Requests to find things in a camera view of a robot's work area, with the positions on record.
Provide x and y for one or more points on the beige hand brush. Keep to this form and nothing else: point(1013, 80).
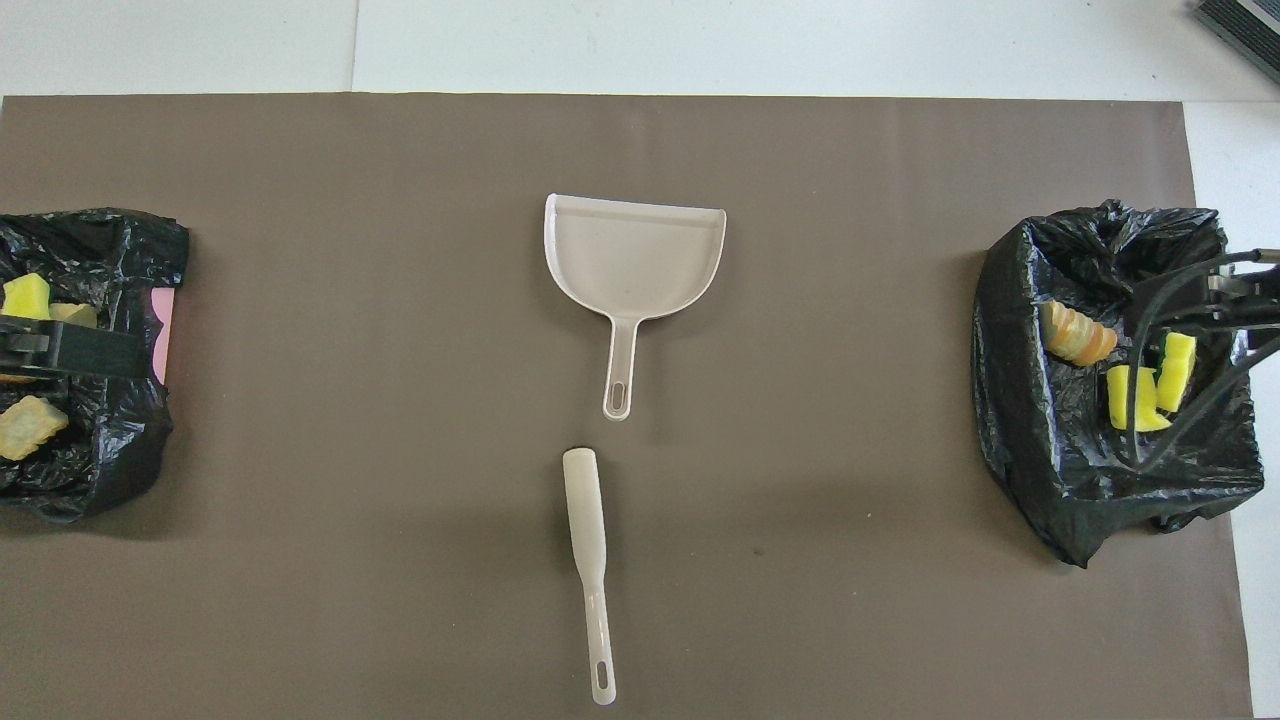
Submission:
point(585, 520)

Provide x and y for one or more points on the notched yellow sponge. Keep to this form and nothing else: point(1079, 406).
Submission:
point(1125, 400)

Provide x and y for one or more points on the pink bin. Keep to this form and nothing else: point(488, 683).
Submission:
point(165, 340)

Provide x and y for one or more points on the large beige croissant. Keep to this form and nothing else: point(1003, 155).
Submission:
point(1078, 336)

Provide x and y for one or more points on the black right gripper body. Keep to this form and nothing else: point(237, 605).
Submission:
point(1250, 298)

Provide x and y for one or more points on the green and yellow sponge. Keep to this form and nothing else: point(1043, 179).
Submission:
point(25, 296)

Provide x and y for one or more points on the orange striped croissant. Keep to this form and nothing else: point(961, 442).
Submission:
point(30, 425)

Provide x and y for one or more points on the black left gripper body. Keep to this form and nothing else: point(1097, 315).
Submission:
point(22, 345)

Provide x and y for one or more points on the small pale beige bread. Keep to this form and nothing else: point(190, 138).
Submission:
point(75, 312)

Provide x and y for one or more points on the brown table mat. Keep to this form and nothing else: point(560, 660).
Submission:
point(400, 600)

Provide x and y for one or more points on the dark ribbed device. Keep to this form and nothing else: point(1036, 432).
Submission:
point(1245, 30)

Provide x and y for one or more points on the beige plastic dustpan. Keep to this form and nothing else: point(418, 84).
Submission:
point(630, 250)

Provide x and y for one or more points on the crumpled black trash bag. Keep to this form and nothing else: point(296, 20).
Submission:
point(90, 450)

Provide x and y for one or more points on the open black bag-lined bin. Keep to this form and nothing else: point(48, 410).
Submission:
point(1060, 460)

